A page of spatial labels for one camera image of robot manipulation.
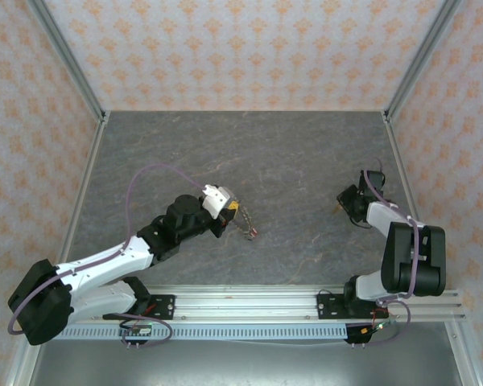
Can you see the aluminium corner post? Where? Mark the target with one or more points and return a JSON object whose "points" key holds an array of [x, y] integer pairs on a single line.
{"points": [[422, 52], [64, 52]]}

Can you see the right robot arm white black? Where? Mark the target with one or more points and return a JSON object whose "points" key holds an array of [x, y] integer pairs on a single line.
{"points": [[410, 261]]}

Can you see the red tag key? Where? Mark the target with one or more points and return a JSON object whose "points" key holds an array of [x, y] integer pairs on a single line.
{"points": [[252, 232]]}

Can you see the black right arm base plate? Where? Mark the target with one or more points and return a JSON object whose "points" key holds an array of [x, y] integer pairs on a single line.
{"points": [[326, 305]]}

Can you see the aluminium frame leg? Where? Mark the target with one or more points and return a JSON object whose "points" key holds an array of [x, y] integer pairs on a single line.
{"points": [[467, 362], [18, 370]]}

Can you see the metal keyring disc with rings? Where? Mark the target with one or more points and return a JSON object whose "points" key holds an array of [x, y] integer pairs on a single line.
{"points": [[244, 213]]}

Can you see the small controller circuit board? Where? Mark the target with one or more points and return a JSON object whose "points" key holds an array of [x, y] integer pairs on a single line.
{"points": [[380, 326], [139, 330]]}

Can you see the grey metal shelf sheet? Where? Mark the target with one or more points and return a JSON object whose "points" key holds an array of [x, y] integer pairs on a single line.
{"points": [[245, 366]]}

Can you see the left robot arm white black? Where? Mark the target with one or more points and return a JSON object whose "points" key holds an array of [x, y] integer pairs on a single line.
{"points": [[40, 305]]}

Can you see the aluminium side rail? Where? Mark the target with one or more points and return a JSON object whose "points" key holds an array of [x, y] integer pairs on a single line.
{"points": [[93, 153], [397, 153]]}

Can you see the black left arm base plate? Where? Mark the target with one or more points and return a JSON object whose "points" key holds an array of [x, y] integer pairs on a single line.
{"points": [[163, 301]]}

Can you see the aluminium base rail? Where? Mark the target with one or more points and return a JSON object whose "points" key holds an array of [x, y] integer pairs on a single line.
{"points": [[245, 305]]}

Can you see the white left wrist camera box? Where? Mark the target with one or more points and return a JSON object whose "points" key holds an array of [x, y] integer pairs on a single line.
{"points": [[215, 201]]}

